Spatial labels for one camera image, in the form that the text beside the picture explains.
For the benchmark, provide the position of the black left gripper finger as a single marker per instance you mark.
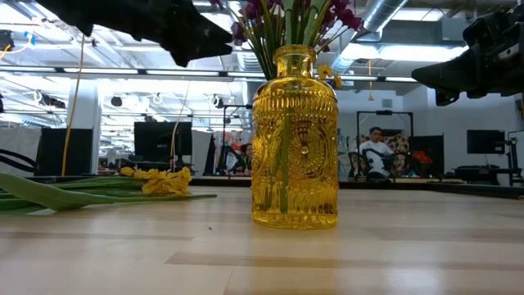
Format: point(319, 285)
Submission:
point(196, 39)

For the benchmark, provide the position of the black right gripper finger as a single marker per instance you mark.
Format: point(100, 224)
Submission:
point(450, 78)

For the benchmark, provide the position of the amber glass vase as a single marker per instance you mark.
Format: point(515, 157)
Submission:
point(266, 164)

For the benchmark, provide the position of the black panel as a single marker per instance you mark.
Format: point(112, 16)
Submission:
point(65, 147)
point(434, 143)

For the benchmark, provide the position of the orange flower decoration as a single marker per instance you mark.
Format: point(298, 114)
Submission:
point(421, 157)

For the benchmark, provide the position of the black desk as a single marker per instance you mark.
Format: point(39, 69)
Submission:
point(483, 170)

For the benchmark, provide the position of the person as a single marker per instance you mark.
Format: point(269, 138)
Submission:
point(245, 153)
point(374, 147)

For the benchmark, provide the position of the black wall monitor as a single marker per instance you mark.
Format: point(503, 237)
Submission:
point(486, 141)

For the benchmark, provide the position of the black metal stand frame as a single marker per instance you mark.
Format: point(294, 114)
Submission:
point(385, 112)

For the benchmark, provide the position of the silver ventilation duct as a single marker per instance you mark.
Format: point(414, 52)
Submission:
point(380, 16)

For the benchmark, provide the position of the black aluminium table frame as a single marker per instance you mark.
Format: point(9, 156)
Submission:
point(471, 189)

